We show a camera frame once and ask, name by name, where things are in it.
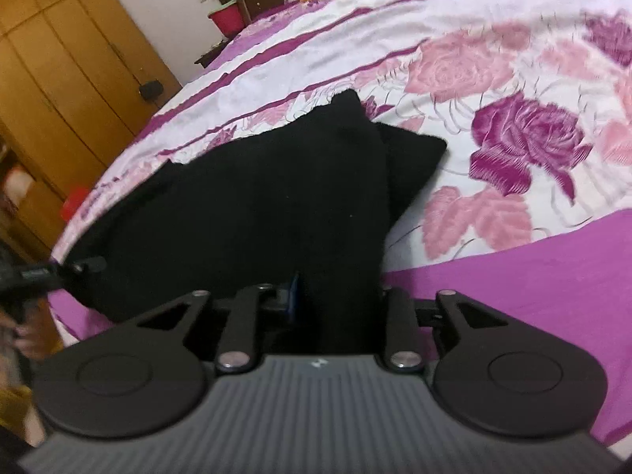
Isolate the wooden wardrobe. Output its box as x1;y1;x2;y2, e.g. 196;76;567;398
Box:
1;0;181;261

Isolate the small black bag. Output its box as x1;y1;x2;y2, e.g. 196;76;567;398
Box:
138;79;164;102

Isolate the person's left hand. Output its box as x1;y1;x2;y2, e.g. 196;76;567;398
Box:
1;299;63;362

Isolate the black knit cardigan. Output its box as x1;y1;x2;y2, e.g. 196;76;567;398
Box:
66;90;447;354

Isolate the red plastic stool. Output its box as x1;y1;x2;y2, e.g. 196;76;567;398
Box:
60;186;91;223

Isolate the purple floral duvet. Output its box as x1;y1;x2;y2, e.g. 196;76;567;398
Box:
53;0;631;445

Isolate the red plastic bucket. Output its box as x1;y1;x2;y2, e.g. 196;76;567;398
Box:
208;0;246;40

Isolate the dark wooden nightstand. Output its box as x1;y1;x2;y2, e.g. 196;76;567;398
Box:
195;39;230;69

